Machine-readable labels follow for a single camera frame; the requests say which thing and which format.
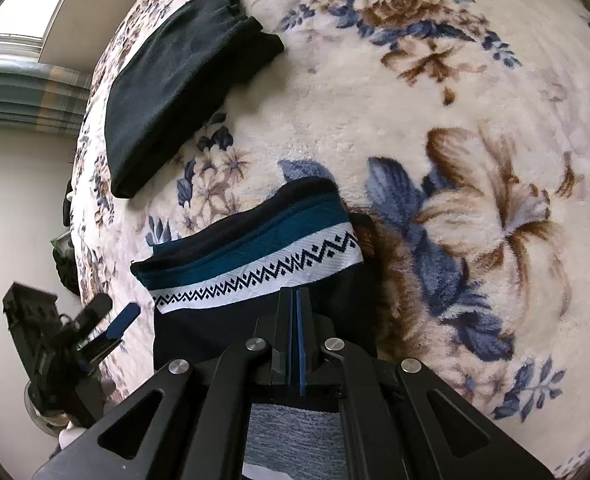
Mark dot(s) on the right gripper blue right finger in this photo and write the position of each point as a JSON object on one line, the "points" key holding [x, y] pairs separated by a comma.
{"points": [[306, 338]]}

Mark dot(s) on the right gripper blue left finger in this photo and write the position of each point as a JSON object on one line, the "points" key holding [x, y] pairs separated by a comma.
{"points": [[285, 335]]}

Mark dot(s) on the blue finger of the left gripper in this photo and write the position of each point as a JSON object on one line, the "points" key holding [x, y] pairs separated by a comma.
{"points": [[124, 319], [93, 313]]}

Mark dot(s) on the striped navy knit sweater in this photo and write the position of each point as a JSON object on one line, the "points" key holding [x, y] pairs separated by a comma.
{"points": [[215, 295]]}

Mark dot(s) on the black clothes pile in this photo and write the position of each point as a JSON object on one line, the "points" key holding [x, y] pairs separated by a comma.
{"points": [[63, 251]]}

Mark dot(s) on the left teal curtain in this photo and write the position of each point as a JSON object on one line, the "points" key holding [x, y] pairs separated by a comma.
{"points": [[41, 97]]}

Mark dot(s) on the folded black garment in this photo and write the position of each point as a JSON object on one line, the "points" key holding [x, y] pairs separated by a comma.
{"points": [[177, 79]]}

